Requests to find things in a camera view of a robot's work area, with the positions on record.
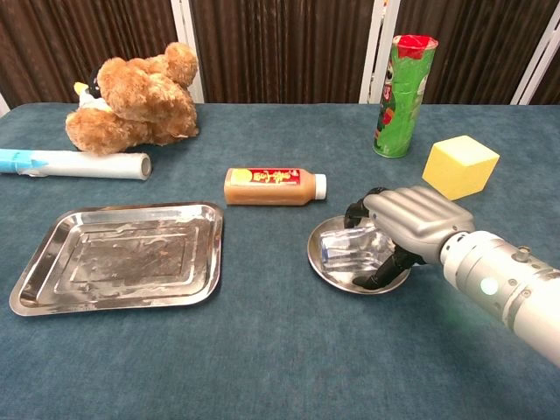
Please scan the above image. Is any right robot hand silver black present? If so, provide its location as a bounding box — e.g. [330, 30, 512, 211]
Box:
[344, 185, 476, 294]

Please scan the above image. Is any clear water bottle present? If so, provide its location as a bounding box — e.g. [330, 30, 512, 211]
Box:
[318, 225, 395, 270]

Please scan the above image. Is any brown drink bottle red label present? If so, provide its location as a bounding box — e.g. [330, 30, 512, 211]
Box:
[223, 167, 328, 207]

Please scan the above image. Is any yellow foam cube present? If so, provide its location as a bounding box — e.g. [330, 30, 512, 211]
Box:
[422, 135, 501, 201]

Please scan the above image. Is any round steel bowl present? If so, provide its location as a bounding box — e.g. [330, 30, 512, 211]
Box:
[306, 213, 412, 295]

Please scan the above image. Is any green chips can red lid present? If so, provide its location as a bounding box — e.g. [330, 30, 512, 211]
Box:
[372, 34, 439, 158]

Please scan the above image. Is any blue felt table cloth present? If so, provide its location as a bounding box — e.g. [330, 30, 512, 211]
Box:
[0, 102, 560, 420]

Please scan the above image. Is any brown teddy bear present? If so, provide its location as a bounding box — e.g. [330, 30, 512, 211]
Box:
[65, 42, 200, 157]

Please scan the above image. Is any rectangular steel tray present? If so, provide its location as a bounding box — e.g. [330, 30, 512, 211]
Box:
[9, 201, 225, 317]

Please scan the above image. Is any white blue plastic wrap roll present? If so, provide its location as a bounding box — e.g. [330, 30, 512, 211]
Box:
[0, 148, 152, 180]

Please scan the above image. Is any black white penguin plush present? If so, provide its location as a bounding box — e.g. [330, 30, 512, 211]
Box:
[73, 72, 110, 110]

